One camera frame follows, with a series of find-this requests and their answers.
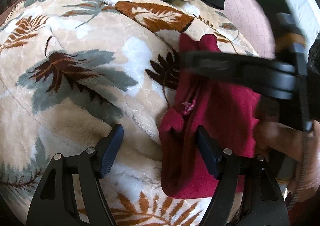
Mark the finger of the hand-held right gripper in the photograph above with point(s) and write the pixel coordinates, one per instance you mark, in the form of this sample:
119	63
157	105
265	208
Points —
225	66

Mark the person's right hand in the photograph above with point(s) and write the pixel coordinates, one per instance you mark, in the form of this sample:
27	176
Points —
280	138

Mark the dark red shirt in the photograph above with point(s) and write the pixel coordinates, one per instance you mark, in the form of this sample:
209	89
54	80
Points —
225	116

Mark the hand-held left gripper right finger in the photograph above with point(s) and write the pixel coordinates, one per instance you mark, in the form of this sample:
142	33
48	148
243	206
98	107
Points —
207	151

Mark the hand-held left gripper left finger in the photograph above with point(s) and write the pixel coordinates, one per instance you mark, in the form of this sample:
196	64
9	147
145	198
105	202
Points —
111	151

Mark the pink quilted cushion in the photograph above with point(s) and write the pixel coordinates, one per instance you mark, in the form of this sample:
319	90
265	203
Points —
250	21

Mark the leaf print plush blanket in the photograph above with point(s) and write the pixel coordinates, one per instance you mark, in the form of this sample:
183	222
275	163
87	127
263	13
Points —
75	41

